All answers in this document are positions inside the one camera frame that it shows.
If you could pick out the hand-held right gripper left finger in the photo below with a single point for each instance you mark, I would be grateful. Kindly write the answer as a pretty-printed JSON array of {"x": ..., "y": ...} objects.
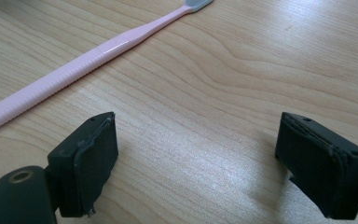
[{"x": 87, "y": 168}]

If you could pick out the pink toothbrush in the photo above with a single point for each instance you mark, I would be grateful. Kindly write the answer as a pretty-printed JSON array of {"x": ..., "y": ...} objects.
[{"x": 74, "y": 67}]

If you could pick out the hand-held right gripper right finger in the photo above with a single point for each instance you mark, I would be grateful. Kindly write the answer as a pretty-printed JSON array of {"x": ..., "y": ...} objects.
[{"x": 320, "y": 165}]

